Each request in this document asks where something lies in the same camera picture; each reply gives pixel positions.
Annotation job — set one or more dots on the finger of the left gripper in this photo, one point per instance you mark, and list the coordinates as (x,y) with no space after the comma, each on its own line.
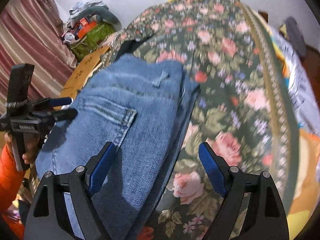
(63,114)
(49,103)

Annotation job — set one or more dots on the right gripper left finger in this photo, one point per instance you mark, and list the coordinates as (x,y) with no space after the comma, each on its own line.
(48,217)

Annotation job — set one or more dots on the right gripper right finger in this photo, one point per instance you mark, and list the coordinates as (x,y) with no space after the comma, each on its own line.
(265,217)

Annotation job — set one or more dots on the blue denim jeans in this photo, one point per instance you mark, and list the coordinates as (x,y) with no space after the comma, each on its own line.
(144,109)

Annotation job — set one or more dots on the person left hand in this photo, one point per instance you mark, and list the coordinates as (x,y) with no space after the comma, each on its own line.
(30,146)

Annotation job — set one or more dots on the orange left sleeve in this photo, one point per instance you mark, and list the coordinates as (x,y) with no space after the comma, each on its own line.
(11,180)

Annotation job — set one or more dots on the brown cardboard box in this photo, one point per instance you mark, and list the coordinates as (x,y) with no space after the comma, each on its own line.
(82,72)

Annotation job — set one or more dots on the orange yellow blanket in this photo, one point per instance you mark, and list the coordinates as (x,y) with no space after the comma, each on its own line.
(306,195)

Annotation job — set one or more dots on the striped maroon curtain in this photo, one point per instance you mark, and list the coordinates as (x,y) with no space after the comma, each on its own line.
(30,33)

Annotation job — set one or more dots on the green woven basket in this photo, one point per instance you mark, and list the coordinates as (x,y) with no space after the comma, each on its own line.
(91,40)

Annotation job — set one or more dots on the orange box in basket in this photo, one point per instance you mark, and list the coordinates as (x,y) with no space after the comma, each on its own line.
(85,26)

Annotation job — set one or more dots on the black folded garment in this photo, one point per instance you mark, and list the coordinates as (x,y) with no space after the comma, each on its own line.
(128,47)

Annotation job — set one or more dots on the floral bedspread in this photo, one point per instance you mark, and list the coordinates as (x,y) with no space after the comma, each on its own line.
(243,110)

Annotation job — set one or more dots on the grey clothes pile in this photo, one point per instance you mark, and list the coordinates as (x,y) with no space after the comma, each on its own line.
(99,10)

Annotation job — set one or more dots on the white printed bed sheet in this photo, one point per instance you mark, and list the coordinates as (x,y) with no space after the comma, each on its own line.
(298,85)

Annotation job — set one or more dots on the grey purple backpack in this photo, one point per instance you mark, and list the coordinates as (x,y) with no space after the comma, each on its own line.
(295,37)

